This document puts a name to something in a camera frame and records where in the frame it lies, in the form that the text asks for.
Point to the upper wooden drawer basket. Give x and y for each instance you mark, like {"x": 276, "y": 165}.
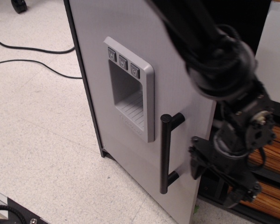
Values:
{"x": 272, "y": 152}

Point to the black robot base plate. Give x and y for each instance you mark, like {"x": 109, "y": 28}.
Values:
{"x": 13, "y": 213}

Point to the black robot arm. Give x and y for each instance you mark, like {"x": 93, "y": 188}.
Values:
{"x": 222, "y": 68}

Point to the grey water dispenser panel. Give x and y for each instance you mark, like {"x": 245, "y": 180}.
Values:
{"x": 132, "y": 81}

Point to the grey toy fridge door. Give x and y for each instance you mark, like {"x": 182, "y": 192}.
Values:
{"x": 133, "y": 24}

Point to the white counter top panel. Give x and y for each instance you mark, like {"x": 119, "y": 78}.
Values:
{"x": 268, "y": 52}

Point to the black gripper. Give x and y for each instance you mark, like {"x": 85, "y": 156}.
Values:
{"x": 234, "y": 170}

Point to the black bar door handle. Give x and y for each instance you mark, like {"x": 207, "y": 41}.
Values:
{"x": 168, "y": 124}

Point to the black fridge cabinet frame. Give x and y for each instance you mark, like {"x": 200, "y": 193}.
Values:
{"x": 247, "y": 17}

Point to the black caster wheel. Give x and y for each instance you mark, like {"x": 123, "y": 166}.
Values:
{"x": 19, "y": 6}

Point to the green toy pear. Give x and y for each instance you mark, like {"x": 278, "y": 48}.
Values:
{"x": 196, "y": 209}

